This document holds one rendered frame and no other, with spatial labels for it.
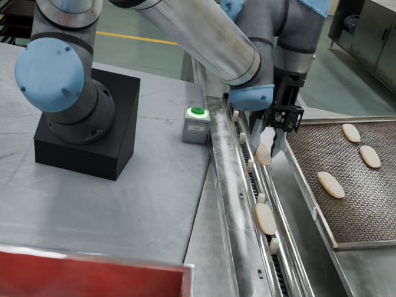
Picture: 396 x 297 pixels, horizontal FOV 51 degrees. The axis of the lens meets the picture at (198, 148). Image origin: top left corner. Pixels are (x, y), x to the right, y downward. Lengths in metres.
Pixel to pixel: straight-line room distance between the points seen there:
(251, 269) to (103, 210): 0.33
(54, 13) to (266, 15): 0.36
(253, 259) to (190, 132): 0.48
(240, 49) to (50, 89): 0.34
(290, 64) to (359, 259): 0.37
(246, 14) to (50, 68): 0.35
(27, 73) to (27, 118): 0.45
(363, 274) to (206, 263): 0.27
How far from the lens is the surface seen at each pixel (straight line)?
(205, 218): 0.90
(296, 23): 0.79
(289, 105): 0.83
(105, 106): 0.91
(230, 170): 0.99
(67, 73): 0.76
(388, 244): 0.86
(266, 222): 0.87
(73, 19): 0.79
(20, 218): 0.87
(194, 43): 0.56
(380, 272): 0.81
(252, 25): 0.74
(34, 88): 0.77
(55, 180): 0.97
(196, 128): 1.14
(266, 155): 0.94
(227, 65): 0.62
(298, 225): 0.96
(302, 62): 0.82
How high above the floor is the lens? 1.38
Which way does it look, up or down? 30 degrees down
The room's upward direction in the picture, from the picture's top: 11 degrees clockwise
